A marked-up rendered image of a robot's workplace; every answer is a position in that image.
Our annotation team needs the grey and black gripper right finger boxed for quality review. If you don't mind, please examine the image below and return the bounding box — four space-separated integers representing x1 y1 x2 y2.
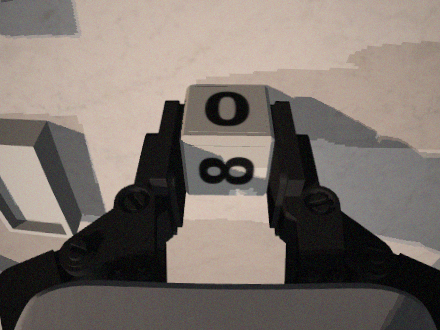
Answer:
267 101 440 330

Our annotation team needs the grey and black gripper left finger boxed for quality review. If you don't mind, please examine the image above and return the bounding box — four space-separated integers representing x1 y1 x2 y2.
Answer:
0 100 186 330

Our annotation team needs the white digit cube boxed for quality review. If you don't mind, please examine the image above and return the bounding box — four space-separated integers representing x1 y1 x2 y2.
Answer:
179 85 275 196

